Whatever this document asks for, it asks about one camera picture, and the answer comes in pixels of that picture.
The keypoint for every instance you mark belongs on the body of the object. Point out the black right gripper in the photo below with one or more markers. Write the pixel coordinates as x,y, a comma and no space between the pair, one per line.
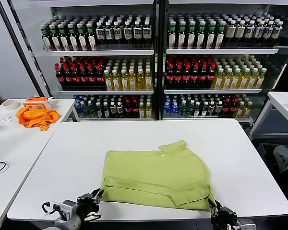
224,221

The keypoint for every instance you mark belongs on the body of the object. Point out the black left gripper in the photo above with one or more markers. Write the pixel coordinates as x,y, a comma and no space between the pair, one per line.
87,206

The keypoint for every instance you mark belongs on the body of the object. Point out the beige masking tape roll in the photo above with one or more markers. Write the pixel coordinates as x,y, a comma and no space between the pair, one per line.
10,108

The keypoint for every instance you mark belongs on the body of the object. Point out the blue-label dark drink bottle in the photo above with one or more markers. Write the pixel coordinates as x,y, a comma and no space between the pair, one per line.
277,31
100,33
259,31
268,31
147,31
109,33
249,31
127,32
137,31
117,32

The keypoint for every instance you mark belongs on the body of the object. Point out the green t-shirt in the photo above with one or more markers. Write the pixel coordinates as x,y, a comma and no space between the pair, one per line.
153,172

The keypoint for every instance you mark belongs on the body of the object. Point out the large white work table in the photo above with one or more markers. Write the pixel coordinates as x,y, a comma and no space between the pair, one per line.
86,134

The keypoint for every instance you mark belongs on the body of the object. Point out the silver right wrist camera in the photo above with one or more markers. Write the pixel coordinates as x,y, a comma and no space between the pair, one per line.
247,225

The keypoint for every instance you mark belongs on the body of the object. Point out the orange cloth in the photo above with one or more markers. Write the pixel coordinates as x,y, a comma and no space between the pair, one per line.
36,117

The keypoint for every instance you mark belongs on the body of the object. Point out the blue water bottle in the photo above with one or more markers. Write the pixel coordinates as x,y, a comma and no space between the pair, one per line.
78,108
167,108
174,108

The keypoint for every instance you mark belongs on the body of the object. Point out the white-cap dark drink bottle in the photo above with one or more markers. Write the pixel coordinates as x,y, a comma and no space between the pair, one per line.
211,107
113,109
106,110
197,110
204,110
218,107
120,109
99,110

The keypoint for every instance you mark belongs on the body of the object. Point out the green-cap dark tea bottle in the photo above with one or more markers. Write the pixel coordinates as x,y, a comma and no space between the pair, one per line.
191,36
72,39
182,36
201,36
46,39
91,39
63,39
81,39
210,36
54,39
220,36
172,36

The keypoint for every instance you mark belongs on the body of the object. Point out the small white plastic object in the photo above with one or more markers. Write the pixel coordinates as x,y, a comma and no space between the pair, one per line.
6,119

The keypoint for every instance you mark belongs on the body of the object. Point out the grey bag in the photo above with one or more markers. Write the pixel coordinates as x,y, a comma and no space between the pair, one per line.
285,155

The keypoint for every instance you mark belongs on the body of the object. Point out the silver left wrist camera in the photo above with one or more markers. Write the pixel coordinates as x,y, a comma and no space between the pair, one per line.
68,209

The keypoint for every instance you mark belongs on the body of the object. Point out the white drinks shelf unit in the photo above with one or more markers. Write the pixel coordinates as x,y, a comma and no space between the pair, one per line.
218,52
98,53

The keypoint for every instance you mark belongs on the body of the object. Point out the beige-label dark drink bottle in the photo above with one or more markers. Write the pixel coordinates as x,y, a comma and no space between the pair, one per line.
240,31
230,31

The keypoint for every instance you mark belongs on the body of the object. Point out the small red-cap cola bottle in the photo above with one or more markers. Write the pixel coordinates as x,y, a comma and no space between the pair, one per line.
135,109
226,107
233,106
127,109

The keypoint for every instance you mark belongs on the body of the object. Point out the orange and white box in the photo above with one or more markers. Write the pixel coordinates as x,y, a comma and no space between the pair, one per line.
34,101

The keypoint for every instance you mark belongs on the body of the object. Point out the black slanted frame pole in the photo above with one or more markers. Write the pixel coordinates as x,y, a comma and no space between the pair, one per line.
22,48

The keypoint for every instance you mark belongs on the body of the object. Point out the clear green water bottle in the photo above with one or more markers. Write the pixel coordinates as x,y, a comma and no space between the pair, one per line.
92,109
182,109
85,110
190,109

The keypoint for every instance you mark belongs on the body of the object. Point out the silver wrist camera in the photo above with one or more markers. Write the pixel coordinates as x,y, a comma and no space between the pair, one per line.
68,209
247,225

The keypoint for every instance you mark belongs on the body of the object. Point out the white side table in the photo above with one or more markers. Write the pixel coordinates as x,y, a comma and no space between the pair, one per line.
62,105
14,153
283,100

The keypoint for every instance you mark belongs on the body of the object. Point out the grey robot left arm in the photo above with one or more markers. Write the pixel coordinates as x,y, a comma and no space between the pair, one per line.
69,225

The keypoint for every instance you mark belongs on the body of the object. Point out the small yellow tea bottle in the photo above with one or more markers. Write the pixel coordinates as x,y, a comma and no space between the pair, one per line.
248,109
141,111
148,110
240,110

